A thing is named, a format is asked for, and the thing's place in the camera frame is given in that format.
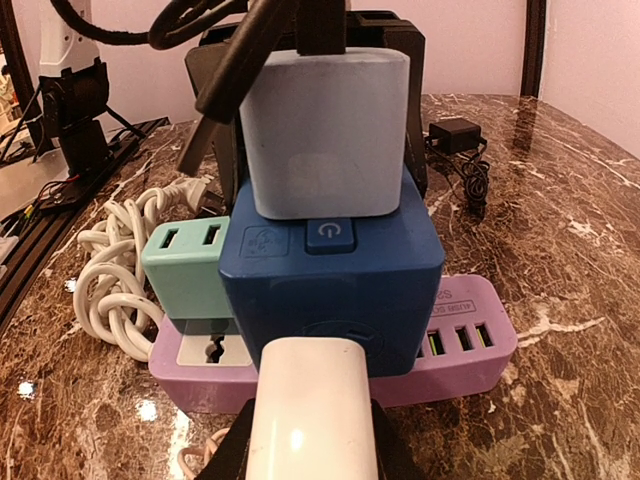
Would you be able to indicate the black charger with cable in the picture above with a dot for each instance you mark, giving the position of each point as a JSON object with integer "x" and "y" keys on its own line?
{"x": 456, "y": 146}

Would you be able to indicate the teal charger plug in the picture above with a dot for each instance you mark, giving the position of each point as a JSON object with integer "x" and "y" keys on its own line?
{"x": 181, "y": 260}

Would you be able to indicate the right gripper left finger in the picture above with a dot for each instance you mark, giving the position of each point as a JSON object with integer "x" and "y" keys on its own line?
{"x": 229, "y": 462}

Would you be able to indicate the light blue charger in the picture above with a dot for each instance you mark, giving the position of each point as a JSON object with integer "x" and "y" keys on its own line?
{"x": 325, "y": 135}

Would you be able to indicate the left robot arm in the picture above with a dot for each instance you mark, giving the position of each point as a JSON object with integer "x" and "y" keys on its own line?
{"x": 75, "y": 87}

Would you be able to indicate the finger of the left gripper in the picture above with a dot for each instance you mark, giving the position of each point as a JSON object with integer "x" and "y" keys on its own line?
{"x": 383, "y": 28}
{"x": 218, "y": 103}

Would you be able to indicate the left black frame post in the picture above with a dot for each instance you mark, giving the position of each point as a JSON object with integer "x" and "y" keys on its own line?
{"x": 14, "y": 54}

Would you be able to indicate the dark blue cube socket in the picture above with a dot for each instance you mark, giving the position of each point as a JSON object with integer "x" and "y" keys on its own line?
{"x": 370, "y": 280}

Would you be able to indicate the black frame post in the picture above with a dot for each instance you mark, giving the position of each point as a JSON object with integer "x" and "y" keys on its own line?
{"x": 14, "y": 54}
{"x": 534, "y": 43}

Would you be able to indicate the white charger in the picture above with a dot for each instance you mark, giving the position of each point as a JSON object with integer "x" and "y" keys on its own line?
{"x": 313, "y": 414}

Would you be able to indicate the purple power strip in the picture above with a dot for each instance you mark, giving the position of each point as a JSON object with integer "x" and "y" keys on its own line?
{"x": 204, "y": 365}

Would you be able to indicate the right black frame post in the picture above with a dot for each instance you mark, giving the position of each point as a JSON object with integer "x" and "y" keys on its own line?
{"x": 534, "y": 43}

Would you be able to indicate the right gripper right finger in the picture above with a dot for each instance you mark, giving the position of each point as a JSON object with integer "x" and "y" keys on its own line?
{"x": 394, "y": 459}

